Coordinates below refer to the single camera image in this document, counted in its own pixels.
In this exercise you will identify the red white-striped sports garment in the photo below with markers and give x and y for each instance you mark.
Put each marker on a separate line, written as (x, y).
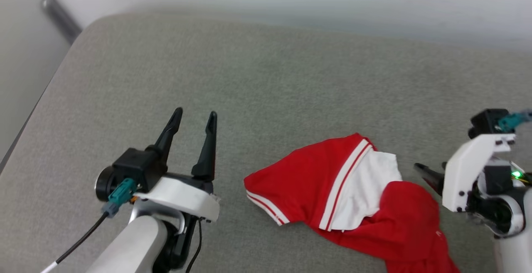
(316, 181)

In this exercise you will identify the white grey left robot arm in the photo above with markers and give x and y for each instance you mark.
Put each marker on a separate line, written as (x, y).
(129, 248)

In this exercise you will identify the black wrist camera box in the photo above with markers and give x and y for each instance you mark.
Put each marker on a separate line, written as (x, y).
(139, 167)
(486, 121)

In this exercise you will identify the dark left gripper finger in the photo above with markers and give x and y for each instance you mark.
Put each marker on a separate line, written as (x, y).
(170, 134)
(208, 152)

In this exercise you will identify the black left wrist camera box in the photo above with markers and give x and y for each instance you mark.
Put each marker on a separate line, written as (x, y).
(139, 167)

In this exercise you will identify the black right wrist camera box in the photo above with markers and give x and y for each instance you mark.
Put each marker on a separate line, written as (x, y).
(486, 121)

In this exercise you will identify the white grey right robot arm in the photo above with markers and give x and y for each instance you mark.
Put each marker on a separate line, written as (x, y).
(515, 252)

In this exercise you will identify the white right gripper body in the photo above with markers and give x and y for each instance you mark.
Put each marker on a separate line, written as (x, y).
(461, 173)

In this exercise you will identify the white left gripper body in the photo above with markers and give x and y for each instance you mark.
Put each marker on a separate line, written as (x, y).
(183, 198)

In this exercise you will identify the grey fabric sofa seat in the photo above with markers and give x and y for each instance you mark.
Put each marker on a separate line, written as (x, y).
(291, 90)

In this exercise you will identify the grey wall pipe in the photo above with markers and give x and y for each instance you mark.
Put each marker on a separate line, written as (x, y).
(54, 9)

